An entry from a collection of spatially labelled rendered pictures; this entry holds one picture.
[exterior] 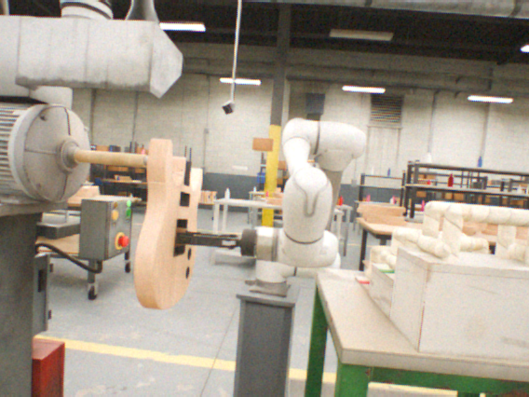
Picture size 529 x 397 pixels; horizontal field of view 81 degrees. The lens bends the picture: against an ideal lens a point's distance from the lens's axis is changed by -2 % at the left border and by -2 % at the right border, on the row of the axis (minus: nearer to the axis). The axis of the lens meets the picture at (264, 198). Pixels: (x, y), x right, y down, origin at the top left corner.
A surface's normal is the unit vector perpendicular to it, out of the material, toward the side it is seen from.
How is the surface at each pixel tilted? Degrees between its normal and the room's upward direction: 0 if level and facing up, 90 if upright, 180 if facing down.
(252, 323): 90
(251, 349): 90
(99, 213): 90
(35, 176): 104
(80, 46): 90
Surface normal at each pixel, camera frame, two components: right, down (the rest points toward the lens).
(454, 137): -0.07, 0.04
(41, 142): 0.98, 0.06
